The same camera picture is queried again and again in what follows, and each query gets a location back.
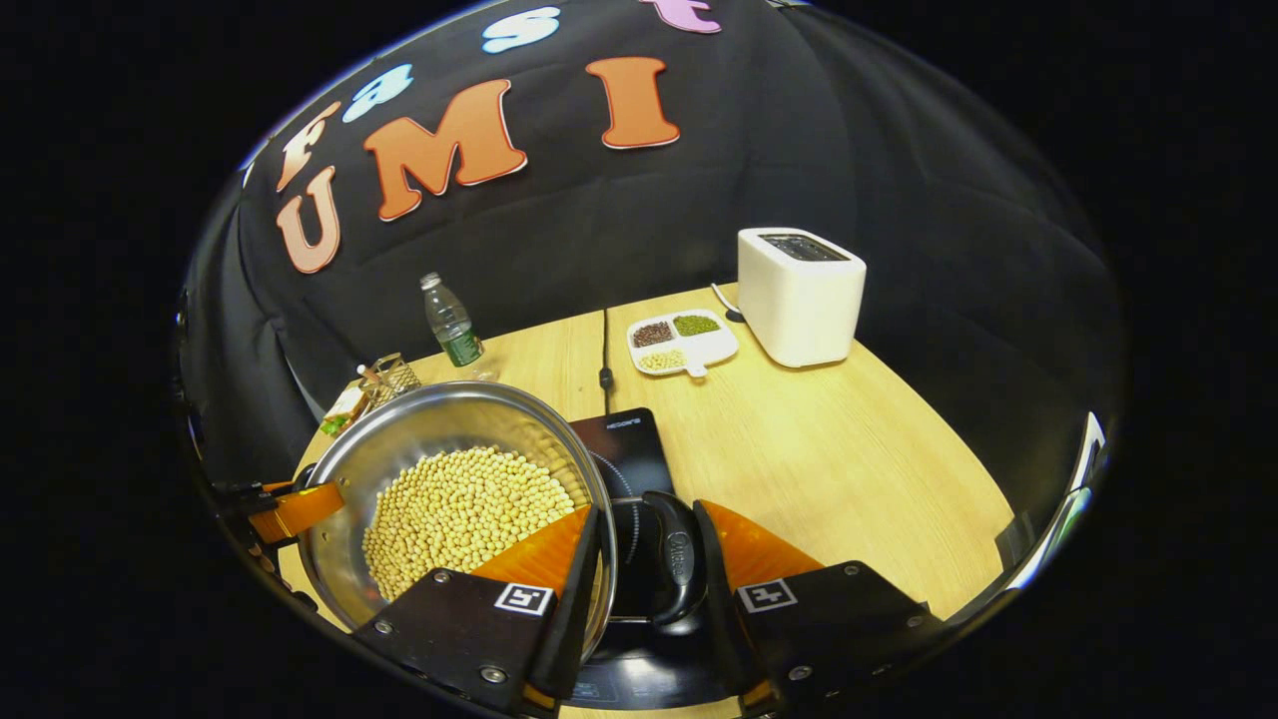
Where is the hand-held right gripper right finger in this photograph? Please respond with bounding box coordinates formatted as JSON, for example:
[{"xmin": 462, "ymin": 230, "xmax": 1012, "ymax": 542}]
[{"xmin": 691, "ymin": 498, "xmax": 947, "ymax": 716}]

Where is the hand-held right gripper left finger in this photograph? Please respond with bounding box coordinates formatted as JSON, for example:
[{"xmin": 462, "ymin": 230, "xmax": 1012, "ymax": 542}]
[{"xmin": 350, "ymin": 502, "xmax": 604, "ymax": 716}]

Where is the steel pot with black handles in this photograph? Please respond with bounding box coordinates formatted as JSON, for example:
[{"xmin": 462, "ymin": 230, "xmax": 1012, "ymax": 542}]
[{"xmin": 296, "ymin": 380, "xmax": 709, "ymax": 666}]

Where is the black induction cooktop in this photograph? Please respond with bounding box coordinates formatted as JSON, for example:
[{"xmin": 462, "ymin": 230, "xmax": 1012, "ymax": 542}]
[{"xmin": 557, "ymin": 406, "xmax": 747, "ymax": 713}]

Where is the sandwich with lettuce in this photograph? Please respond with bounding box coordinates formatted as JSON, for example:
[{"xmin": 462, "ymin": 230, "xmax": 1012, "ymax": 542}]
[{"xmin": 319, "ymin": 383, "xmax": 371, "ymax": 438}]

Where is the pile of soybeans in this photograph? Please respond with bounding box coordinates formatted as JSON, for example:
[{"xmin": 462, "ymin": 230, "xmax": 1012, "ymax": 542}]
[{"xmin": 360, "ymin": 444, "xmax": 579, "ymax": 603}]

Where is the white divided dish of beans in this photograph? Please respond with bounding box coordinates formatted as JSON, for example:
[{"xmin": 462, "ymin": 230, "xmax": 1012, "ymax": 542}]
[{"xmin": 626, "ymin": 308, "xmax": 742, "ymax": 379}]

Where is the clear plastic water bottle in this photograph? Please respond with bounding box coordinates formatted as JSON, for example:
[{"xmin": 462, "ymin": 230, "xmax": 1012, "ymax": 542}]
[{"xmin": 418, "ymin": 271, "xmax": 488, "ymax": 369}]

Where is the white toaster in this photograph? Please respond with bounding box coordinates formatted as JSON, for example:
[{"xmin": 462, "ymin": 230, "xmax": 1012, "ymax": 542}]
[{"xmin": 736, "ymin": 226, "xmax": 869, "ymax": 369}]

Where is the wire mesh holder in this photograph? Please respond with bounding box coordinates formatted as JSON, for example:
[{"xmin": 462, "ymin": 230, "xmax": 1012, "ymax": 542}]
[{"xmin": 356, "ymin": 351, "xmax": 423, "ymax": 411}]

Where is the black cooktop power cable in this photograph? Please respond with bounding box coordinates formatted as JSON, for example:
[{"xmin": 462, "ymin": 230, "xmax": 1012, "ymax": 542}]
[{"xmin": 598, "ymin": 307, "xmax": 615, "ymax": 416}]

